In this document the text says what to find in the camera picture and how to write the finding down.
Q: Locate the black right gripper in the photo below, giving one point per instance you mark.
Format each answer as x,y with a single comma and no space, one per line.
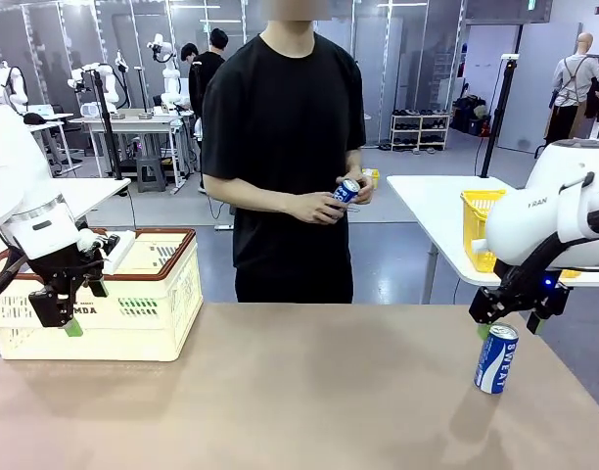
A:
529,293

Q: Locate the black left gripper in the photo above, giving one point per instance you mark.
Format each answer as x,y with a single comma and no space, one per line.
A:
59,269

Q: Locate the blue Sweat drink can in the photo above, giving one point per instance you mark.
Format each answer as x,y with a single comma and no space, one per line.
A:
495,362

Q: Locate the small blue drink can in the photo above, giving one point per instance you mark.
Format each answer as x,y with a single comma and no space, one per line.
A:
346,192

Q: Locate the person's left forearm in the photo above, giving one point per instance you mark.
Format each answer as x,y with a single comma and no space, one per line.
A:
354,159

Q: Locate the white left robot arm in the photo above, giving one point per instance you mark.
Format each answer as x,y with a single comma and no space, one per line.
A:
11,161

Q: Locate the person's right forearm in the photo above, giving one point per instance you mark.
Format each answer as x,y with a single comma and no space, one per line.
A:
250,198

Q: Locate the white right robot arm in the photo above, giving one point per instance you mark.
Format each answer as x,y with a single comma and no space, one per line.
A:
524,230

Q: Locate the cream basket brown rim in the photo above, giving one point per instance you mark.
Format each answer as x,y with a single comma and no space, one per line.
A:
148,333

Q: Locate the person's left hand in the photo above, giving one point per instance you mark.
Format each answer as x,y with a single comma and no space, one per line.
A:
367,188

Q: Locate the person's right hand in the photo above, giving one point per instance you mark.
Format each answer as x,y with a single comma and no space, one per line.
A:
316,208

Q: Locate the small yellow item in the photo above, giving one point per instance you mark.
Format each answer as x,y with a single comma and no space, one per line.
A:
569,274

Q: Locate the white rectangular table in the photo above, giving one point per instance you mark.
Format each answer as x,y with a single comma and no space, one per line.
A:
99,188

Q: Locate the white rounded-corner table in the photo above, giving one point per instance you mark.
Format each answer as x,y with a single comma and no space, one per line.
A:
427,210

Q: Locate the grey step stool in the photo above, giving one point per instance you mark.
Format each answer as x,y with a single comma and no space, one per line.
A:
152,171

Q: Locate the white background desk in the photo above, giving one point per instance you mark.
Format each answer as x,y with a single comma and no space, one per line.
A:
133,120
55,117

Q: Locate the black cap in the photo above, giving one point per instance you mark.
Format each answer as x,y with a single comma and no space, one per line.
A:
34,118

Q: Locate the black stand white top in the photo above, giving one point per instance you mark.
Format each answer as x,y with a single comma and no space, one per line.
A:
495,127

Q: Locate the laptop on desk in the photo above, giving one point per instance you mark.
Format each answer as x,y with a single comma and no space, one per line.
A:
45,108

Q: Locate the small yellow floor crate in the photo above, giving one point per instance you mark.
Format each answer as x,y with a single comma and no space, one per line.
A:
374,177

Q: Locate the black bags pile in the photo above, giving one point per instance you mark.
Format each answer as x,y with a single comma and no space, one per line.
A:
468,115

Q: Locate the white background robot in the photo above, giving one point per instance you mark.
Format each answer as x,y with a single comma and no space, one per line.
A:
15,83
168,78
108,93

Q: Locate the white shoe rack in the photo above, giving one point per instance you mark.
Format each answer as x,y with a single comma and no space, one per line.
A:
419,127

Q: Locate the mannequin with grey apron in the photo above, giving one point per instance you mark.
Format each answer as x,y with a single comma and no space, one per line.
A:
571,83

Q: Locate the man in black clothes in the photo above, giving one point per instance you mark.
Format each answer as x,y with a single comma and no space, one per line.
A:
218,41
194,83

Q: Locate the person in black t-shirt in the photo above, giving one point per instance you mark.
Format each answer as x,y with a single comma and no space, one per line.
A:
280,147

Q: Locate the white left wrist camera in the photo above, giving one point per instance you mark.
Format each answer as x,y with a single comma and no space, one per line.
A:
121,249

